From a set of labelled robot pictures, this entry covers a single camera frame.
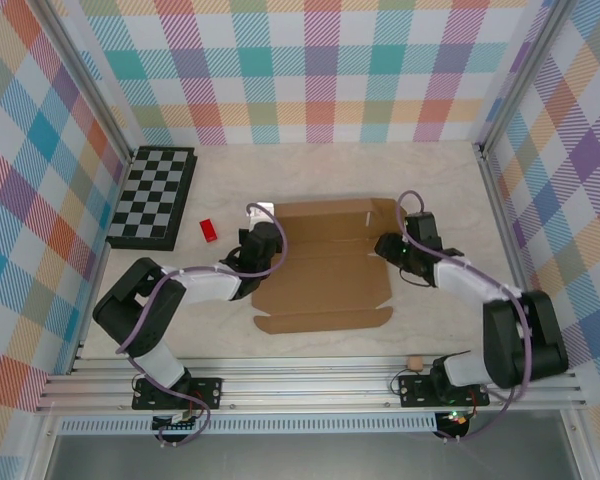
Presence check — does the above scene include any small red block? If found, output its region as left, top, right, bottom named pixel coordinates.
left=199, top=217, right=220, bottom=245

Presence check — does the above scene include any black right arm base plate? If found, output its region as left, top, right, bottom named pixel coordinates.
left=398, top=374, right=491, bottom=409

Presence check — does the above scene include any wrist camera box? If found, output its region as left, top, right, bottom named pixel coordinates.
left=247, top=201, right=276, bottom=224
left=403, top=212, right=440, bottom=249

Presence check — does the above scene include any slotted grey cable duct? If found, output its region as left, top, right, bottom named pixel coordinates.
left=58, top=413, right=439, bottom=435

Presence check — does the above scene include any aluminium corner post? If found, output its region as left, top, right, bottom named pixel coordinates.
left=479, top=0, right=576, bottom=156
left=29, top=0, right=134, bottom=166

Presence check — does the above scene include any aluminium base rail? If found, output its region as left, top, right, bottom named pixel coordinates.
left=34, top=354, right=589, bottom=414

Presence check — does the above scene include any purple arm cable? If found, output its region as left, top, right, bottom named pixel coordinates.
left=396, top=189, right=534, bottom=444
left=117, top=202, right=289, bottom=447

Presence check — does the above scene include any small circuit board with leds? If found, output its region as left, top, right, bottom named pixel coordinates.
left=439, top=410, right=471, bottom=429

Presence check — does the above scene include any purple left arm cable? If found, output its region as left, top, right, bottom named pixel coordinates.
left=117, top=202, right=289, bottom=447

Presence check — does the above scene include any grey metal panel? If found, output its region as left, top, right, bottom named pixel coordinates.
left=29, top=432, right=589, bottom=480

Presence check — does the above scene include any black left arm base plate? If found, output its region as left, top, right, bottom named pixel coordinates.
left=132, top=377, right=224, bottom=411

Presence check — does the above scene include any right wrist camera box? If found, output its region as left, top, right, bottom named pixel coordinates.
left=403, top=212, right=440, bottom=249

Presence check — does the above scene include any aluminium side rail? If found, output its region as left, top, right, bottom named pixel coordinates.
left=477, top=142, right=526, bottom=291
left=69, top=247, right=112, bottom=374

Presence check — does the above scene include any black grey checkerboard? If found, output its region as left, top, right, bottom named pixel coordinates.
left=104, top=145, right=199, bottom=252

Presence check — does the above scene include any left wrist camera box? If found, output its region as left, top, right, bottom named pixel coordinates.
left=247, top=201, right=276, bottom=224

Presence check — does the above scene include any brown cardboard box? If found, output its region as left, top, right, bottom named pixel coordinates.
left=251, top=198, right=399, bottom=337

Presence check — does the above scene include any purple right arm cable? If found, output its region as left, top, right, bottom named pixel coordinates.
left=396, top=189, right=534, bottom=444

